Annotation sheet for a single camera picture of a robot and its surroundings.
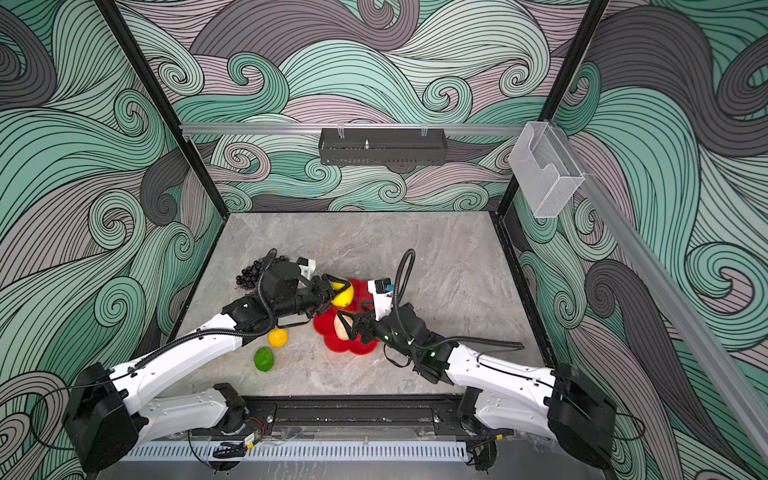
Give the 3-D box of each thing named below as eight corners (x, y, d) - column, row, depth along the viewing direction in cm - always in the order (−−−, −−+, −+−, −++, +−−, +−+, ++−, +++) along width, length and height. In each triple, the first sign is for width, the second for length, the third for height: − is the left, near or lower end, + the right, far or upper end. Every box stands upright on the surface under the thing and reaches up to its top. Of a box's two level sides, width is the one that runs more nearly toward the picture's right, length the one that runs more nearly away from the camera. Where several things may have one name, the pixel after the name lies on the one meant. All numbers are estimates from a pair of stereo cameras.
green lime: (255, 372, 83) (251, 367, 79) (261, 351, 86) (256, 346, 83) (271, 372, 83) (267, 367, 79) (276, 351, 86) (272, 346, 83)
